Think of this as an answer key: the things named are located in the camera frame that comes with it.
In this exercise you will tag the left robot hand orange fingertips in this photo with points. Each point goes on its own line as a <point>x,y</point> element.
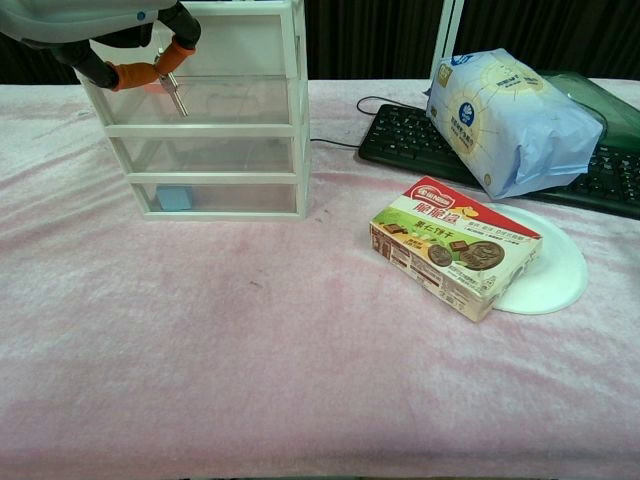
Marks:
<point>90,25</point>

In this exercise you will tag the small blue block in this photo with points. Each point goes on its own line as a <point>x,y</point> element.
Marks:
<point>174,198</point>

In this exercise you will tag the black curtain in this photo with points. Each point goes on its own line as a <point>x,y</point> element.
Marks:
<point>370,35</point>

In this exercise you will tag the pink fuzzy table cloth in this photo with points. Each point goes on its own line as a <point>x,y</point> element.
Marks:
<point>250,325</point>

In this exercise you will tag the black computer keyboard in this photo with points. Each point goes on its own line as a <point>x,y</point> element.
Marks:
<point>415,142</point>

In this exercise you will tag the red green biscuit box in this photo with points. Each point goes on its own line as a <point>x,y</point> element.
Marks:
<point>450,245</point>

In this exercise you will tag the light blue tissue pack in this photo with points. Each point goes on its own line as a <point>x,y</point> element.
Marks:
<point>515,120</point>

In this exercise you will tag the green transparent plastic folder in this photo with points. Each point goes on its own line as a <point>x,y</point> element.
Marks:
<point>600,95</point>

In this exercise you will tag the white round paper plate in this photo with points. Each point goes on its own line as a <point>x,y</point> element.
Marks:
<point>545,270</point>

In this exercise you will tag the white plastic drawer cabinet frame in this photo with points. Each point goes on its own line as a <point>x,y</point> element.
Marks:
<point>295,125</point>

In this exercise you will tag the white vertical post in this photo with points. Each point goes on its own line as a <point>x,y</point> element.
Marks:
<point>446,35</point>

